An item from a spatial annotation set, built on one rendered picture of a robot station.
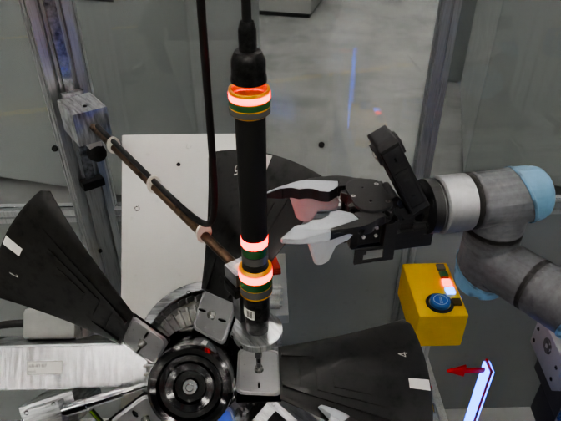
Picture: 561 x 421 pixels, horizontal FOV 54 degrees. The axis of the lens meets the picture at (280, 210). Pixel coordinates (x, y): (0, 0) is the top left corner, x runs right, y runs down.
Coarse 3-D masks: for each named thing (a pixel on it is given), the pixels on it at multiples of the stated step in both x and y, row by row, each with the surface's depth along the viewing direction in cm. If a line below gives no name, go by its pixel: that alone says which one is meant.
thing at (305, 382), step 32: (288, 352) 84; (320, 352) 85; (352, 352) 85; (384, 352) 86; (416, 352) 86; (288, 384) 79; (320, 384) 80; (352, 384) 80; (384, 384) 81; (320, 416) 76; (352, 416) 77; (384, 416) 78; (416, 416) 79
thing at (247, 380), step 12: (240, 360) 83; (252, 360) 83; (264, 360) 84; (276, 360) 84; (240, 372) 81; (252, 372) 81; (264, 372) 82; (276, 372) 82; (240, 384) 79; (252, 384) 79; (264, 384) 79; (276, 384) 80
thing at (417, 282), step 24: (408, 264) 120; (432, 264) 120; (408, 288) 114; (432, 288) 113; (456, 288) 113; (408, 312) 115; (432, 312) 108; (456, 312) 108; (432, 336) 110; (456, 336) 110
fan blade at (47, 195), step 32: (32, 224) 79; (64, 224) 77; (0, 256) 83; (32, 256) 81; (64, 256) 79; (0, 288) 86; (32, 288) 84; (64, 288) 81; (96, 288) 79; (64, 320) 87; (96, 320) 83; (128, 320) 79
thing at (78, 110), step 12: (72, 96) 113; (84, 96) 113; (60, 108) 111; (72, 108) 108; (84, 108) 108; (96, 108) 108; (72, 120) 107; (84, 120) 108; (96, 120) 109; (108, 120) 111; (72, 132) 110; (84, 132) 109; (108, 132) 112; (84, 144) 110
